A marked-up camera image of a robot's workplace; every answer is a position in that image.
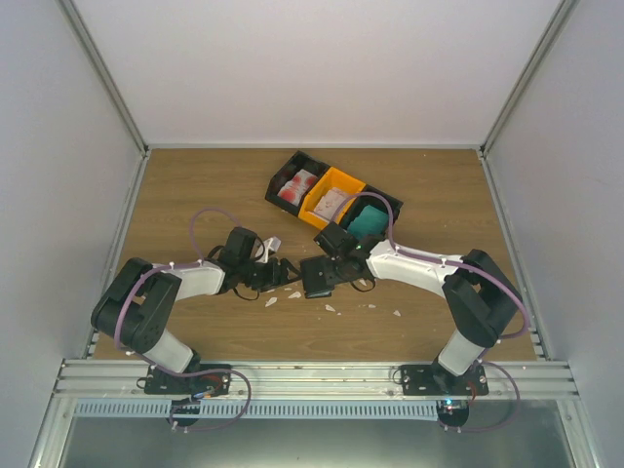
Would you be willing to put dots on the white pink card stack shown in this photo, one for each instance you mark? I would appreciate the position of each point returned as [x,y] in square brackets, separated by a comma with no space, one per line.
[329,203]

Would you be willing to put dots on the aluminium front rail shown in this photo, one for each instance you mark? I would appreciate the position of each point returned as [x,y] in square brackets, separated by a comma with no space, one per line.
[537,380]

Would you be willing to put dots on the grey slotted cable duct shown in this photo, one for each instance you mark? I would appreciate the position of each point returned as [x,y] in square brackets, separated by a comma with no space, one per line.
[226,409]

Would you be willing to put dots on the black bin with red cards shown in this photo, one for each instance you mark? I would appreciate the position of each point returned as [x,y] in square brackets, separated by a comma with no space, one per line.
[299,161]

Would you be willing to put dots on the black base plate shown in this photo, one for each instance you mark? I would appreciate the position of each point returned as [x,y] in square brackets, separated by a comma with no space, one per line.
[157,382]
[433,380]

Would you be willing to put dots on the black bin with teal cards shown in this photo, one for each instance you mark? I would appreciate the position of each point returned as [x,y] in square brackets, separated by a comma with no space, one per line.
[356,207]

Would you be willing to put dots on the aluminium frame post left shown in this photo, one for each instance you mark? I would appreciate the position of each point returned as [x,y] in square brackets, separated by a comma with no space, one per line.
[90,49]

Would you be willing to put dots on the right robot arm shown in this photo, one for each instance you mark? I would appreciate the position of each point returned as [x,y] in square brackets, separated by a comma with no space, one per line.
[481,300]

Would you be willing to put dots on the black leather card holder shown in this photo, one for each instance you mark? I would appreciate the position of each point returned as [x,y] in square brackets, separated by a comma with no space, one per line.
[318,276]

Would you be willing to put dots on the aluminium frame post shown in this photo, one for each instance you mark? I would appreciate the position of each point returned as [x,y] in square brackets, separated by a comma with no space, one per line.
[90,49]
[542,48]

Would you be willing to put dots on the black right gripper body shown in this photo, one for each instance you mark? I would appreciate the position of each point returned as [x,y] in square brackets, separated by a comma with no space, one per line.
[339,274]

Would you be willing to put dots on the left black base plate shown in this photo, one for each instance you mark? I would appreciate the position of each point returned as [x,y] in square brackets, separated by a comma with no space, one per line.
[157,382]

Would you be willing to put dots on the yellow plastic bin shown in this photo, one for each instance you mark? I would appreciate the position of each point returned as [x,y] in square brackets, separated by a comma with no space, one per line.
[332,178]

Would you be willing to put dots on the teal card stack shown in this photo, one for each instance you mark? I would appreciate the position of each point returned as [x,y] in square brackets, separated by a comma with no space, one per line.
[370,221]

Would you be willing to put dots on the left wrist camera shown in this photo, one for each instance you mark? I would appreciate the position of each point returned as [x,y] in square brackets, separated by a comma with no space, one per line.
[270,246]

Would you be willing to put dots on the red white card stack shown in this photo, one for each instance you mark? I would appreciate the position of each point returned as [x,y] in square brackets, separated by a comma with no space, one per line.
[295,188]

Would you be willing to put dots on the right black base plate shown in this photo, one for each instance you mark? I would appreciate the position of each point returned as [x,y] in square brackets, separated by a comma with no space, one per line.
[433,380]

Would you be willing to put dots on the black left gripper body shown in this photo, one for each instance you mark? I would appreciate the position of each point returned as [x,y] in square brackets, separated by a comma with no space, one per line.
[259,279]

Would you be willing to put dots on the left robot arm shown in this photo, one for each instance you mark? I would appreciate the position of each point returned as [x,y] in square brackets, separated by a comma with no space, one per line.
[136,307]

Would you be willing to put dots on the aluminium frame post right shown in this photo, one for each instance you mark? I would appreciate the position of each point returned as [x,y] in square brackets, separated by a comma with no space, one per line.
[542,48]

